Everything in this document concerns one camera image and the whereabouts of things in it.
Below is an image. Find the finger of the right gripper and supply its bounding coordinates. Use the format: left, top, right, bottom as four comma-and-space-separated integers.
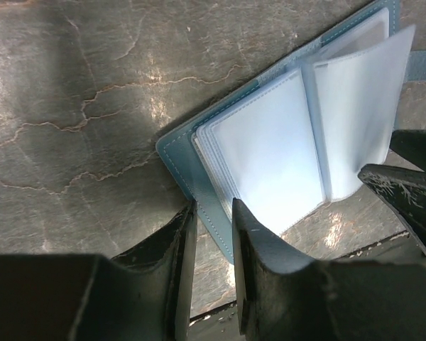
358, 130, 426, 256

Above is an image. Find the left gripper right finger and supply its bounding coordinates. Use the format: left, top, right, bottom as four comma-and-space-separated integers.
232, 199, 426, 340

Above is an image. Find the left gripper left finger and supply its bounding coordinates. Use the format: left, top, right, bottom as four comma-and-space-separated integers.
0, 202, 197, 340

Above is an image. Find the blue leather card holder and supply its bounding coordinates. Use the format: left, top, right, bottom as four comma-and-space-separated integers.
156, 1, 426, 261

